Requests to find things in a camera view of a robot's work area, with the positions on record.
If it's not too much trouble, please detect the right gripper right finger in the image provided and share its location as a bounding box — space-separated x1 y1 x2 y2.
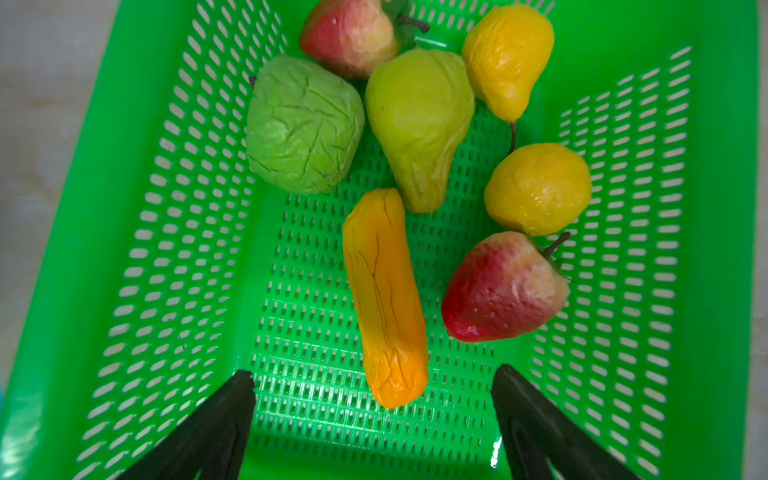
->
491 364 638 480

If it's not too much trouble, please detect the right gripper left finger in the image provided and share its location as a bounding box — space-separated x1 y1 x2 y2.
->
119 370 256 479

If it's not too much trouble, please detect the red strawberry toy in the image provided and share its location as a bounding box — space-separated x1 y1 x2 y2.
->
441 231 571 343

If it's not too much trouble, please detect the orange banana toy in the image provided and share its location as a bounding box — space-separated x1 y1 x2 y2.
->
343 188 429 409

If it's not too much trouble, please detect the green plastic basket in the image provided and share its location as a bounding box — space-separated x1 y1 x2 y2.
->
1 1 759 479

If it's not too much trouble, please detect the yellow lemon toy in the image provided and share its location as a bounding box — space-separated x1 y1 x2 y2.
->
484 143 592 237

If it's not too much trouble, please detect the green apple toy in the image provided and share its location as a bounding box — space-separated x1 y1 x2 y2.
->
246 55 366 195

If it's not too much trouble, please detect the green pear toy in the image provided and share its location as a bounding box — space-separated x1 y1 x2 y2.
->
364 48 476 213

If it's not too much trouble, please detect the yellow pear toy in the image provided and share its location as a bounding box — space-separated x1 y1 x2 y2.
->
462 4 555 132

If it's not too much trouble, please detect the red apple toy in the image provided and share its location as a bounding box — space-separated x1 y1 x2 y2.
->
299 0 430 80

